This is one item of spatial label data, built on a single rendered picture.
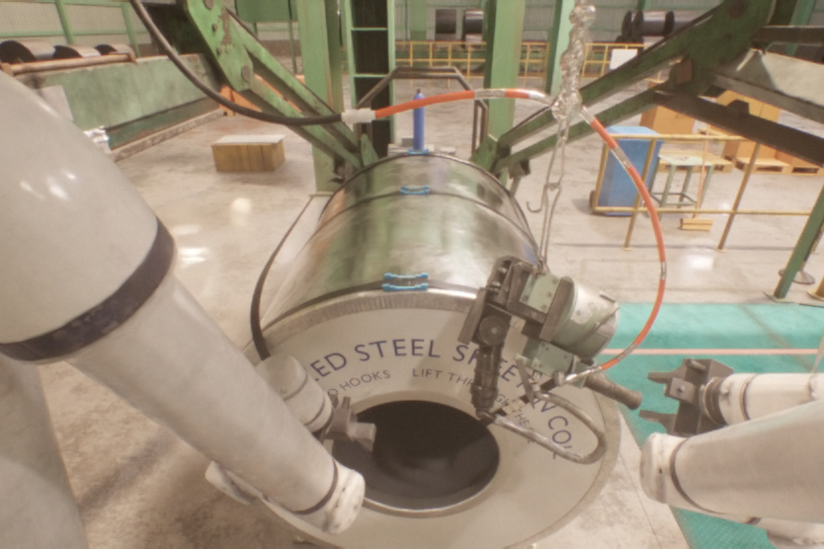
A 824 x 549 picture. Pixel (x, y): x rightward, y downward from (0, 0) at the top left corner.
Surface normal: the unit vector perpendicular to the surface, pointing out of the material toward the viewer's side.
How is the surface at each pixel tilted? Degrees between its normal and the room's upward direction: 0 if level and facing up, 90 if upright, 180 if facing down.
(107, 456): 0
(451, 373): 90
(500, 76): 90
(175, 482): 0
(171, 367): 95
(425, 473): 8
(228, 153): 90
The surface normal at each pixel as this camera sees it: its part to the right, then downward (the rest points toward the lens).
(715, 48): -0.94, 0.17
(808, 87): -0.76, -0.48
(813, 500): -0.80, 0.58
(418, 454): -0.04, -0.87
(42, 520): 0.97, 0.15
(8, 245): 0.63, 0.32
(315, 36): -0.04, 0.49
